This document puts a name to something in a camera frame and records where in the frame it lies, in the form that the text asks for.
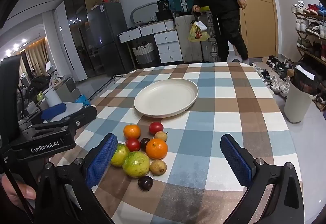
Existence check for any white drawer desk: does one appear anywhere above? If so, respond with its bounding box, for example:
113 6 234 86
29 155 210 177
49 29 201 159
118 21 183 64

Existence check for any dark glass cabinet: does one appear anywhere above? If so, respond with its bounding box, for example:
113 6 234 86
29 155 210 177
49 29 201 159
64 0 102 82

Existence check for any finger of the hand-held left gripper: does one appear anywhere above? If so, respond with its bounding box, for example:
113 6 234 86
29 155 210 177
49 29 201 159
25 106 98 138
22 103 68 128

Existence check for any grey rounded mirror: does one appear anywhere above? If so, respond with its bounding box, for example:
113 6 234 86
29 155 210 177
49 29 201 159
131 3 163 25

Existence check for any black appliance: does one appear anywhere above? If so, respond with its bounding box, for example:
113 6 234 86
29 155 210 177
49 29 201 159
155 0 174 21

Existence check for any yellowish round fruit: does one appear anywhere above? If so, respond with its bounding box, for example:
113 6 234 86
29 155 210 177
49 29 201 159
110 144 130 167

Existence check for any white bucket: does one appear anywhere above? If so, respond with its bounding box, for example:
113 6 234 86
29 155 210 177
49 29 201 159
43 88 63 107

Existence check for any beige suitcase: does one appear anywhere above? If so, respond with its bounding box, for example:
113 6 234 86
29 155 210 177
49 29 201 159
175 14 203 63

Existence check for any green mottled round fruit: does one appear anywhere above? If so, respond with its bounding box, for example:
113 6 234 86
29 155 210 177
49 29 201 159
122 151 151 179

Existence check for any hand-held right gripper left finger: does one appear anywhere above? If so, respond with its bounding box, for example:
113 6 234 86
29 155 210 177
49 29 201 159
33 133 118 224

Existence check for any black cable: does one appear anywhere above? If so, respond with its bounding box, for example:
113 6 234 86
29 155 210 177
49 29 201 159
2 163 34 224

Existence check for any person's left hand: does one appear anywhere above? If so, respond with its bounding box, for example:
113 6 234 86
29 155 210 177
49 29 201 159
0 174 36 217

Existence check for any cream round plate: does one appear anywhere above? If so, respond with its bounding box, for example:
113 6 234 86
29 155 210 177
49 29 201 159
134 79 199 118

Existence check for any pile of dark shoes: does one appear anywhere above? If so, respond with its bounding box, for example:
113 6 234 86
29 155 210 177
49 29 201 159
253 55 294 98

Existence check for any large orange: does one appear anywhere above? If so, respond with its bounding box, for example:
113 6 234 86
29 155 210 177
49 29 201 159
146 138 169 160

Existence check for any beige curtain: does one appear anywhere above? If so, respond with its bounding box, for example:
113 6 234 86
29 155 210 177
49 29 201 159
25 40 49 72

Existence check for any grey suitcase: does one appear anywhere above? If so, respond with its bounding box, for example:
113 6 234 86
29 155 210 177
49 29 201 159
196 12 221 62

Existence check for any yellow plastic bag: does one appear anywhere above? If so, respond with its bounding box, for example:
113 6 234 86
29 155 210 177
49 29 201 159
188 22 210 43

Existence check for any wicker basket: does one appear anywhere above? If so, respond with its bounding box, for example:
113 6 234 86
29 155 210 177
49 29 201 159
132 42 155 65

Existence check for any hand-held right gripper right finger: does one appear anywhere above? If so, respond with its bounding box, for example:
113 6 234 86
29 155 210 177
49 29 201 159
220 134 305 224

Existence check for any shoe rack with shoes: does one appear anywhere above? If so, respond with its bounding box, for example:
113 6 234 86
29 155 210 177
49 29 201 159
292 0 326 62

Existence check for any small orange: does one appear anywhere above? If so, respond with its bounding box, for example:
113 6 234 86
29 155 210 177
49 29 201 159
123 124 141 140

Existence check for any trash bin with black bag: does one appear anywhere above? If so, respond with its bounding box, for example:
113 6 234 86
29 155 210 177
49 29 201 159
283 62 322 123

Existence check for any wooden door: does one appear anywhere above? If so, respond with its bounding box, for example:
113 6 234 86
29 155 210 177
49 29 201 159
224 0 277 59

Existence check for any checked tablecloth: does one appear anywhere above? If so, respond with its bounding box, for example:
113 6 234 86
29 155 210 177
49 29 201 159
48 62 302 224

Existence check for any red tomato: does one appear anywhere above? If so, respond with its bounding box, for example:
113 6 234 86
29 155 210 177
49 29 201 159
149 122 164 135
125 138 141 152

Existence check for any dark refrigerator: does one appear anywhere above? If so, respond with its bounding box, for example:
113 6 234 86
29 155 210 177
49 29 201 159
87 2 133 77

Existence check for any small tan round fruit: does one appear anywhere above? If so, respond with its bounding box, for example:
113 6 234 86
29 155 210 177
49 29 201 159
150 160 167 176
154 131 168 142

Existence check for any wooden shoe rack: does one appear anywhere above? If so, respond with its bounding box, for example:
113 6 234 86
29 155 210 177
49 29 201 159
292 1 326 113

